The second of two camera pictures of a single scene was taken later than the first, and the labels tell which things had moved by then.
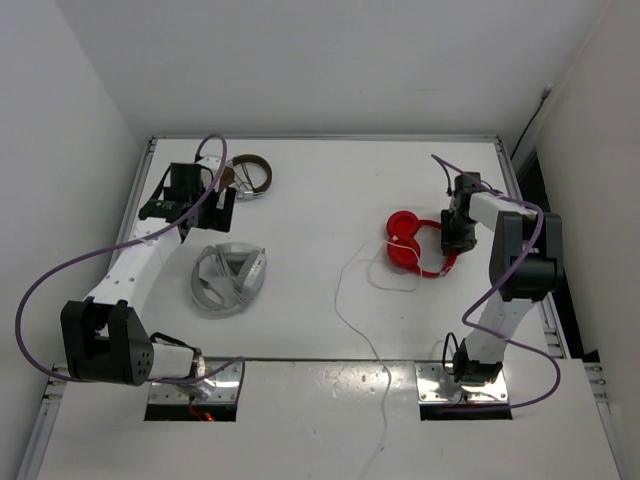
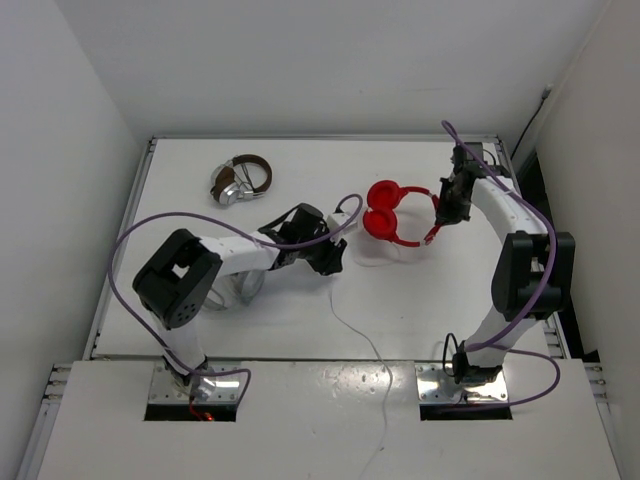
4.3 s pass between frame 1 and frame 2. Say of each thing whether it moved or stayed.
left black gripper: moved
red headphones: moved
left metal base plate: stayed
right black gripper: moved
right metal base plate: stayed
